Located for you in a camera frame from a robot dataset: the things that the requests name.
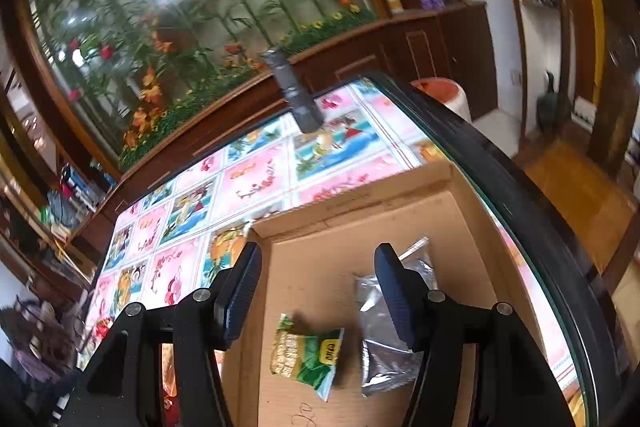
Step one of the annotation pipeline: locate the wooden chair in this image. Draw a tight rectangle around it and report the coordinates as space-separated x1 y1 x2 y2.
510 0 640 293

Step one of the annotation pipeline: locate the dark wooden cabinet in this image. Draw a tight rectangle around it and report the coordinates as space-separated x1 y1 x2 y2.
65 2 501 258

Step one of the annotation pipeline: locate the dark green floor ornament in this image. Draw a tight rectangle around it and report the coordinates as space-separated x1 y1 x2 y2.
536 72 566 132

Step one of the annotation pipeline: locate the red-topped white stool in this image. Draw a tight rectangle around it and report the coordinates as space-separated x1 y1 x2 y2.
410 77 473 122

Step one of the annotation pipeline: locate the blue white carton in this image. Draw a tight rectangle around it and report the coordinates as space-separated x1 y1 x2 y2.
67 167 101 208

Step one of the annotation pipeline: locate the silver foil packet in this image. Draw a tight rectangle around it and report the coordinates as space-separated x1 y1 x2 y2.
354 237 438 398

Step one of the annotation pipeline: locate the shallow cardboard box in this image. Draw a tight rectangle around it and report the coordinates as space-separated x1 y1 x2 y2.
220 159 556 427

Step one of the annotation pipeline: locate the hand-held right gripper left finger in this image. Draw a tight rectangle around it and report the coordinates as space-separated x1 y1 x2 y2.
52 242 263 427

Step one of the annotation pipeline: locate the dark wooden armchair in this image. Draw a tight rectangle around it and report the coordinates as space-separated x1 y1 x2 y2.
0 297 86 383

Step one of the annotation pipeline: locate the black-rimmed dining table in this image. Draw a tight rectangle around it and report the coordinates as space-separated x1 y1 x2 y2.
75 72 626 427

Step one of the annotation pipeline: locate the grey flashlight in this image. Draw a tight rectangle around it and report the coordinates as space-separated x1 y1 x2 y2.
260 48 326 134

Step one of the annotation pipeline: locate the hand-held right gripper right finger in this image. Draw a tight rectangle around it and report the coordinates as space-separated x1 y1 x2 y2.
374 243 576 427

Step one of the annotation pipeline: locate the pale blue plastic bag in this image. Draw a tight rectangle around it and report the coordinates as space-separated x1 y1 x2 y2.
47 192 76 228

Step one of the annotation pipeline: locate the green snack packet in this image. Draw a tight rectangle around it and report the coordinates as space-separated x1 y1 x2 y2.
270 313 346 403

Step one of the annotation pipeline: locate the glass-fronted artificial flower display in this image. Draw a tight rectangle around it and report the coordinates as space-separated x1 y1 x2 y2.
15 0 381 172

